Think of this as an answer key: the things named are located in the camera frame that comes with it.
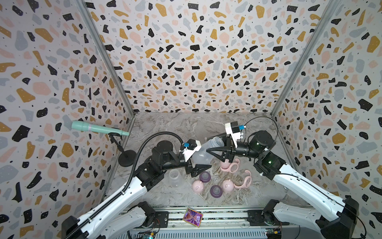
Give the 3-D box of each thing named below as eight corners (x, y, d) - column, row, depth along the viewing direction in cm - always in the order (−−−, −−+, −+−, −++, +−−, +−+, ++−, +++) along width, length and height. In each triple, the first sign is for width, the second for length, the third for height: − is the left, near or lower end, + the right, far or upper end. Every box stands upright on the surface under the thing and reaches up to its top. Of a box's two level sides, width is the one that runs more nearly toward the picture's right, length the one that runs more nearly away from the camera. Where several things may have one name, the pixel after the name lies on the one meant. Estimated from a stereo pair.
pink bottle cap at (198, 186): (192, 193, 84) (192, 190, 80) (192, 183, 88) (192, 179, 84) (203, 193, 84) (204, 190, 80) (203, 183, 88) (204, 180, 84)
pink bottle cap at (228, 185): (222, 191, 85) (223, 189, 81) (221, 182, 88) (222, 179, 84) (233, 191, 85) (235, 189, 81) (232, 182, 88) (233, 179, 84)
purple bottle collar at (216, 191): (210, 198, 82) (210, 196, 80) (209, 187, 86) (210, 185, 84) (222, 198, 82) (223, 197, 80) (221, 187, 86) (222, 185, 84)
